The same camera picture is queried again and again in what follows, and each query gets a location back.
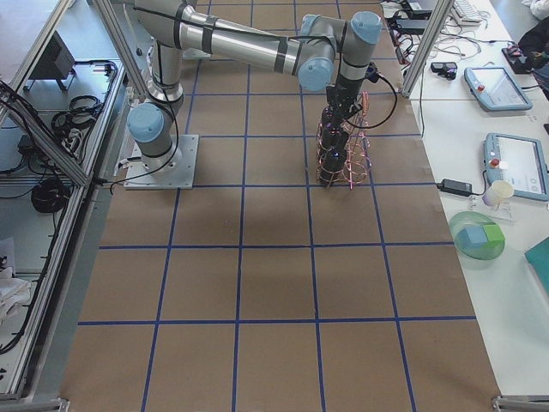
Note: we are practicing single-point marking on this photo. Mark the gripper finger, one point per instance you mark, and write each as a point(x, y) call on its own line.
point(350, 112)
point(336, 117)

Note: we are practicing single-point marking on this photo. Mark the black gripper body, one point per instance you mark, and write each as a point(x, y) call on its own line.
point(341, 93)

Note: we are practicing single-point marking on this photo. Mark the carried dark wine bottle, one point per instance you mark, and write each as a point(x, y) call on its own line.
point(330, 138)

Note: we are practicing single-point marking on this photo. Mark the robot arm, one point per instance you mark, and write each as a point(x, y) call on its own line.
point(150, 122)
point(329, 54)

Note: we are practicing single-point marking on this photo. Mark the dark wine bottle in basket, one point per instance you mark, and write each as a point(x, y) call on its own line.
point(325, 118)

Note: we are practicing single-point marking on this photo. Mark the black power adapter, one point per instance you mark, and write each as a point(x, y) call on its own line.
point(455, 187)

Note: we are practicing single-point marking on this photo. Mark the blue teach pendant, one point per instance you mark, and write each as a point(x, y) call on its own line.
point(496, 89)
point(519, 161)

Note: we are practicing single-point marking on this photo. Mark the white paper cup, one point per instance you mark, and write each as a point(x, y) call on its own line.
point(498, 192)

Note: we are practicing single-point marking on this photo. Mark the blue foam cube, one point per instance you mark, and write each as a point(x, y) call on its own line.
point(470, 237)

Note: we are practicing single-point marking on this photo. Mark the green plastic bowl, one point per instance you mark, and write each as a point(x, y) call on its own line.
point(470, 218)

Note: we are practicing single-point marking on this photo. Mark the green foam cube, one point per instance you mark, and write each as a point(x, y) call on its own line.
point(494, 235)

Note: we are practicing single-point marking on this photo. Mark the copper wire wine basket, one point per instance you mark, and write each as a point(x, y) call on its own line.
point(358, 165)

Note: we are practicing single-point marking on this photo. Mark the aluminium frame post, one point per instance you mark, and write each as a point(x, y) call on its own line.
point(430, 35)

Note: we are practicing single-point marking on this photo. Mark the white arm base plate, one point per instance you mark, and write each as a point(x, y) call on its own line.
point(194, 54)

